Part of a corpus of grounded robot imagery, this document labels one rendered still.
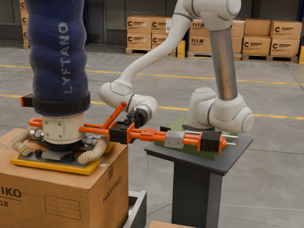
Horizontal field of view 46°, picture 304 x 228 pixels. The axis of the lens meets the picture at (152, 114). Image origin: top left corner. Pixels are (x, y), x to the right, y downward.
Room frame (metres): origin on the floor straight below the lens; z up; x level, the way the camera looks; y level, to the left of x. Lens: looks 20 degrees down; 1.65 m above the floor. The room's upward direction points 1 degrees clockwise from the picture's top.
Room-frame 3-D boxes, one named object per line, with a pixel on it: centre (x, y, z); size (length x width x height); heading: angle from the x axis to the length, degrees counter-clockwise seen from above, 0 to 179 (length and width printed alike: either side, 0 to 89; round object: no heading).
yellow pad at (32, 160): (1.28, 0.38, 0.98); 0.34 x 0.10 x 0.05; 76
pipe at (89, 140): (1.37, 0.36, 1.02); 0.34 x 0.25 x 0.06; 76
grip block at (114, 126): (1.31, 0.12, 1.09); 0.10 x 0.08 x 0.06; 166
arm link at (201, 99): (1.94, -0.30, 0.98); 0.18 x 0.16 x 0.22; 42
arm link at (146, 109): (1.53, 0.05, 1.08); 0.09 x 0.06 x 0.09; 77
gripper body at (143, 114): (1.46, 0.07, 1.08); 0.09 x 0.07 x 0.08; 167
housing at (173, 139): (1.26, -0.09, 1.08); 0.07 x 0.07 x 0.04; 76
